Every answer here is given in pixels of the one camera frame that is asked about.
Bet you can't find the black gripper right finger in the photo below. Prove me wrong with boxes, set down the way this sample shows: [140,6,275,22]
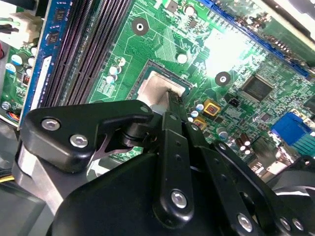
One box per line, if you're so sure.
[183,120,311,236]

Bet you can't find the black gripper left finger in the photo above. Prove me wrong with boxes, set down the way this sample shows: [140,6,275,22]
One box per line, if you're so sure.
[19,90,195,229]

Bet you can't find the CPU with silver top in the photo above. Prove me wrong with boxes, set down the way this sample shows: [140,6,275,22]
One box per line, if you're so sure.
[136,70,193,110]

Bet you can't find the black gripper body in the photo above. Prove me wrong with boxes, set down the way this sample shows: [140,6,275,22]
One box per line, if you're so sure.
[46,153,237,236]

